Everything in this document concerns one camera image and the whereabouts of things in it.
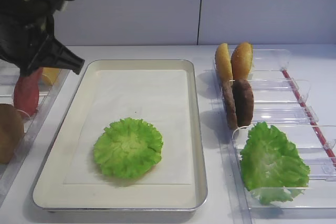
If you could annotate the left brown meat patty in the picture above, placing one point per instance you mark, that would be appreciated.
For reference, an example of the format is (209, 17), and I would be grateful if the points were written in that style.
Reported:
(229, 105)

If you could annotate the green lettuce leaf in rack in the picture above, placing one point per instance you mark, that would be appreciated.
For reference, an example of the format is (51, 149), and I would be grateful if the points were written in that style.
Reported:
(270, 165)

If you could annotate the clear acrylic left rack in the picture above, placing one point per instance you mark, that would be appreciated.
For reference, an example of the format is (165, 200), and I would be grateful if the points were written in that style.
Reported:
(32, 124)

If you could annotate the white paper tray liner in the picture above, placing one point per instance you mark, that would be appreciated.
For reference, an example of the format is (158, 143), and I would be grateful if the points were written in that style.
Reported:
(159, 97)

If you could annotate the cream metal baking tray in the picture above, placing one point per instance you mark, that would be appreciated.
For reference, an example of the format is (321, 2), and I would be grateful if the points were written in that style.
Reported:
(52, 193)

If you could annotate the yellow cheese slice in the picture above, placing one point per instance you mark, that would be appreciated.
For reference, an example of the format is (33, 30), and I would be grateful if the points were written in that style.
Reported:
(49, 75)

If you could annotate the clear acrylic right rack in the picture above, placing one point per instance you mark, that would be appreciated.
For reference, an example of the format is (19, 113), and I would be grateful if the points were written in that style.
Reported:
(279, 100)

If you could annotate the red tomato slice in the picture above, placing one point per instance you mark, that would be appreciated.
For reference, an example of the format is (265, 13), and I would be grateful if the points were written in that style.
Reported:
(26, 93)

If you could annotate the clear acrylic rack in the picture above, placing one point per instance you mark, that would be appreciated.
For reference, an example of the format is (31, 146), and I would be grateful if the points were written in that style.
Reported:
(279, 100)
(32, 124)

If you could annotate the left bun half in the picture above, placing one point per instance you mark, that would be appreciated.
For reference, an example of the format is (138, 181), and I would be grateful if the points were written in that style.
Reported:
(222, 63)

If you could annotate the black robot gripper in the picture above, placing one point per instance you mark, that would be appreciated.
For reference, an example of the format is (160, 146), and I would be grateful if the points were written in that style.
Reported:
(28, 36)

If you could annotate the right sesame bun half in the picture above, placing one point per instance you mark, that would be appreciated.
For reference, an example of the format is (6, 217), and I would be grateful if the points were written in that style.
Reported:
(241, 60)

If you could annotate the green lettuce leaf on tray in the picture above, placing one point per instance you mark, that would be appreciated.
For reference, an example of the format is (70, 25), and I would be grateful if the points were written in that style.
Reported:
(128, 148)

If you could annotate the brown bun on left rack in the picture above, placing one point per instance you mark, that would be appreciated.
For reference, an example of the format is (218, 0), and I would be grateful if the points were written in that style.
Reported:
(12, 131)

